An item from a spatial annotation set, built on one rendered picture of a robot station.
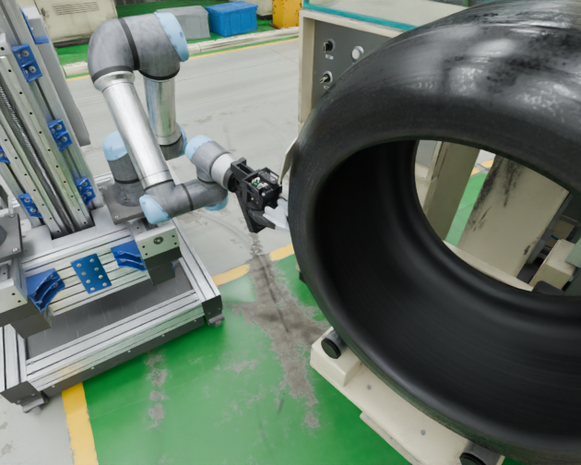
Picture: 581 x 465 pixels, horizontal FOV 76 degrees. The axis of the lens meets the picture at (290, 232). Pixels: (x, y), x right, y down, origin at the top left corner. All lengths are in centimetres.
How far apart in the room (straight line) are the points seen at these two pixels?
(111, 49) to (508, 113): 86
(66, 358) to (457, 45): 163
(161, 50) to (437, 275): 83
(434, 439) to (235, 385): 106
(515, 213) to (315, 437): 114
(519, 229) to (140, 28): 93
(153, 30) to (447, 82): 81
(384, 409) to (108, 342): 117
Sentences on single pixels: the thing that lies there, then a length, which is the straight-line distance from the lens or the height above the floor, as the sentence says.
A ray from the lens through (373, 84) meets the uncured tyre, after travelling 40.
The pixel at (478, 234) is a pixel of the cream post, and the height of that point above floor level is 101.
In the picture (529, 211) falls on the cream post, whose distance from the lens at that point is 81.
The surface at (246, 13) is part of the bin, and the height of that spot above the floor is 24.
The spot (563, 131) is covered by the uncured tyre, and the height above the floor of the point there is 141.
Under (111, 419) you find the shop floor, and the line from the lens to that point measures 179.
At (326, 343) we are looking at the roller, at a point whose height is 91.
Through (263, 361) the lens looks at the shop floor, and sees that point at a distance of 175.
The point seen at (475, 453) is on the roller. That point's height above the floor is 92.
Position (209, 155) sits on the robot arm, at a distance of 90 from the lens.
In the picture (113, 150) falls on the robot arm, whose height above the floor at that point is 93.
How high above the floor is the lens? 154
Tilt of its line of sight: 43 degrees down
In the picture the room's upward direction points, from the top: straight up
